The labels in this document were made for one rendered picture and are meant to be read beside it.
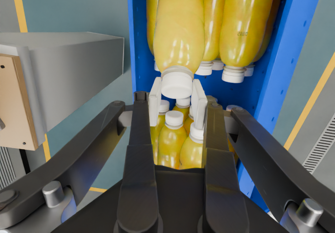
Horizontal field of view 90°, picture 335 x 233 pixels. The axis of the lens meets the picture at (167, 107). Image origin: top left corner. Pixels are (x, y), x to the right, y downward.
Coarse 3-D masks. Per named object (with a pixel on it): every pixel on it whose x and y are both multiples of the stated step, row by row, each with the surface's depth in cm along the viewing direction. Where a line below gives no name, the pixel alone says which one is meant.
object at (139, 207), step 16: (144, 96) 14; (144, 112) 12; (144, 128) 10; (144, 144) 8; (128, 160) 7; (144, 160) 7; (128, 176) 6; (144, 176) 6; (128, 192) 5; (144, 192) 5; (128, 208) 5; (144, 208) 5; (128, 224) 4; (144, 224) 4
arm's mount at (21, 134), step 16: (0, 64) 42; (16, 64) 43; (0, 80) 44; (16, 80) 44; (0, 96) 46; (16, 96) 46; (0, 112) 48; (16, 112) 48; (16, 128) 50; (32, 128) 52; (0, 144) 53; (16, 144) 53; (32, 144) 53
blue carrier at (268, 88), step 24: (144, 0) 33; (288, 0) 18; (312, 0) 19; (144, 24) 35; (288, 24) 18; (144, 48) 36; (288, 48) 20; (144, 72) 38; (216, 72) 46; (264, 72) 36; (288, 72) 22; (216, 96) 48; (240, 96) 43; (264, 96) 21; (264, 120) 24; (240, 168) 27
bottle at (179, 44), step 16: (160, 0) 23; (176, 0) 21; (192, 0) 22; (160, 16) 22; (176, 16) 20; (192, 16) 21; (160, 32) 21; (176, 32) 19; (192, 32) 20; (160, 48) 20; (176, 48) 19; (192, 48) 20; (160, 64) 21; (176, 64) 20; (192, 64) 20
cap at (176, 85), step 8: (176, 72) 19; (168, 80) 19; (176, 80) 19; (184, 80) 19; (168, 88) 19; (176, 88) 19; (184, 88) 19; (192, 88) 20; (168, 96) 22; (176, 96) 22; (184, 96) 21
